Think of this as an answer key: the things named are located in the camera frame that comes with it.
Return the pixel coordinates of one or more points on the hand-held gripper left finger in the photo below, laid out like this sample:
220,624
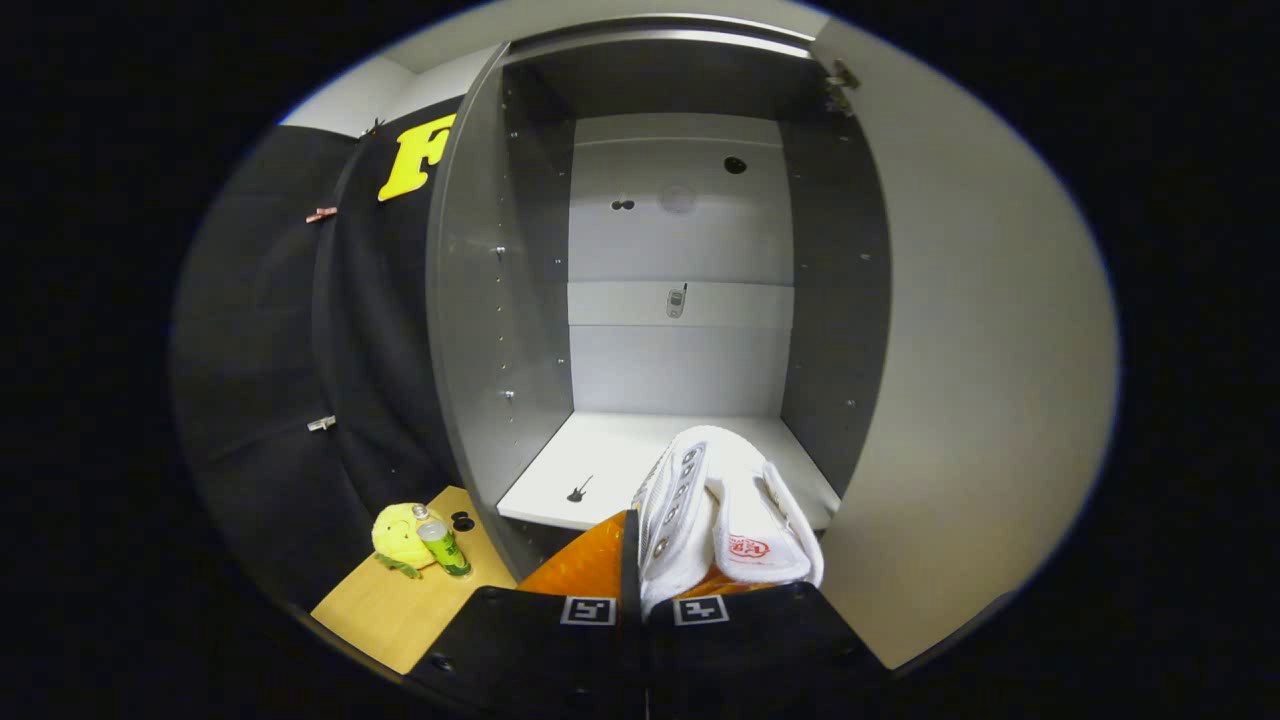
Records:
630,560

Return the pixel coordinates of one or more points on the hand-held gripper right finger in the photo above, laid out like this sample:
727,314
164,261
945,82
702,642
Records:
760,650

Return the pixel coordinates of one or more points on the white shoe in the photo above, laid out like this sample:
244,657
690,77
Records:
730,490

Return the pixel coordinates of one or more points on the grey shoe cabinet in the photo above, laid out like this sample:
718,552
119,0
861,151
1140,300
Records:
500,300

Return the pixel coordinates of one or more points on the beige shoe cabinet door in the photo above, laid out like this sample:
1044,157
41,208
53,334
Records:
980,400

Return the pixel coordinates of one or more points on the small black object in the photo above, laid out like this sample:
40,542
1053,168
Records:
463,521

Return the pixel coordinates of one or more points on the green bottle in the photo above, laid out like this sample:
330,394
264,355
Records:
446,550

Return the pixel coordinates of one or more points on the yellow plush toy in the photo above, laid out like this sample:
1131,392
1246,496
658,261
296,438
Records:
395,535

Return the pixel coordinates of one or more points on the silver clip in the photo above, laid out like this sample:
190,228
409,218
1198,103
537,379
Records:
321,423

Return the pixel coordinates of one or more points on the black backdrop cloth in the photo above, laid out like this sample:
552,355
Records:
270,400

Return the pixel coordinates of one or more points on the red clip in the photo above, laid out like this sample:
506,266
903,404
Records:
321,214

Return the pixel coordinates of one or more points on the black binder clip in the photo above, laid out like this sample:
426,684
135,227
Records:
372,127

